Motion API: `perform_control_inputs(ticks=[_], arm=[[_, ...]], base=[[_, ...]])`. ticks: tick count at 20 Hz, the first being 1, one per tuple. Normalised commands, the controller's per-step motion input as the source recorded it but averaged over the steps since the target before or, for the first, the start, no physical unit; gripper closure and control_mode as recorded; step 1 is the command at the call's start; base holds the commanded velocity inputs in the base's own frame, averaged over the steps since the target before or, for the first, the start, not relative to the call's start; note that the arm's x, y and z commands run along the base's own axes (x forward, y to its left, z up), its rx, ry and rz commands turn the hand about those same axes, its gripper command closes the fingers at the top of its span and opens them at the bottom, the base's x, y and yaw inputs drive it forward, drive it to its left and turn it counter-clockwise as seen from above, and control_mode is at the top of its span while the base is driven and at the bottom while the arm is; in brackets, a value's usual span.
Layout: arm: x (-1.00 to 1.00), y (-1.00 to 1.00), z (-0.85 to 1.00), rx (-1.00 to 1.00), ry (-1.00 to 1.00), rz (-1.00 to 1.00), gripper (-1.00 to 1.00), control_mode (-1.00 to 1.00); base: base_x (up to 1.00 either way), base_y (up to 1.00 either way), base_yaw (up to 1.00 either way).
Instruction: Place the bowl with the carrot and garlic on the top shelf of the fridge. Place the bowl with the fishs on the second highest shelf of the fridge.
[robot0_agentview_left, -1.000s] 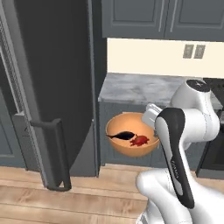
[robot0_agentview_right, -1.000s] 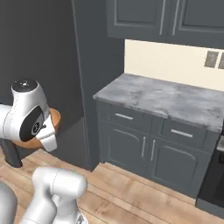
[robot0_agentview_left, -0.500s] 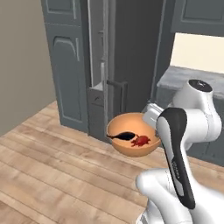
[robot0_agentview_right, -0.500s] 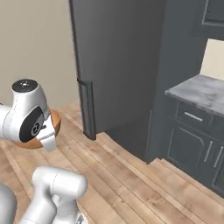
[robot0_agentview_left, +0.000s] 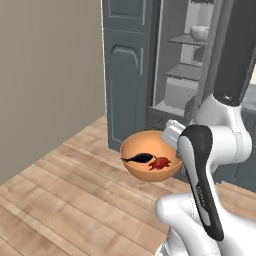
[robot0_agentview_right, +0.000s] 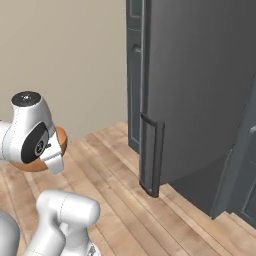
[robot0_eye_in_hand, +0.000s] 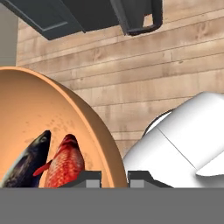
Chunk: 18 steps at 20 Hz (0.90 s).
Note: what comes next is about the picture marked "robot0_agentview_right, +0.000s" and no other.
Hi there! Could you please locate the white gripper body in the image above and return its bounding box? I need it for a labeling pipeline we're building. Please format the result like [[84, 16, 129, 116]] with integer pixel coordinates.
[[43, 149, 65, 175]]

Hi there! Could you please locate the blue-grey cupboard run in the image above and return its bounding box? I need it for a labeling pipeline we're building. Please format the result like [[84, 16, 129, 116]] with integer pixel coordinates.
[[210, 74, 256, 230]]

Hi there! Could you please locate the blue-grey tall cupboard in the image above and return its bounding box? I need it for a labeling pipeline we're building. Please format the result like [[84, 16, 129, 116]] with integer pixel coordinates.
[[125, 0, 147, 155]]

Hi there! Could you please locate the orange bowl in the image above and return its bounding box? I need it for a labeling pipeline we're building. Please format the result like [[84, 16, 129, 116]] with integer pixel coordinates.
[[11, 124, 69, 173]]

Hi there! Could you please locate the black fridge door handle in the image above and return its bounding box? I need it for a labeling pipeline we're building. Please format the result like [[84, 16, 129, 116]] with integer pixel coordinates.
[[138, 112, 166, 199]]

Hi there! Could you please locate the dark grey fridge door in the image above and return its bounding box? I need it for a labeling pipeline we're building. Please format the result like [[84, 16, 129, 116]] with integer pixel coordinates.
[[139, 0, 256, 219]]

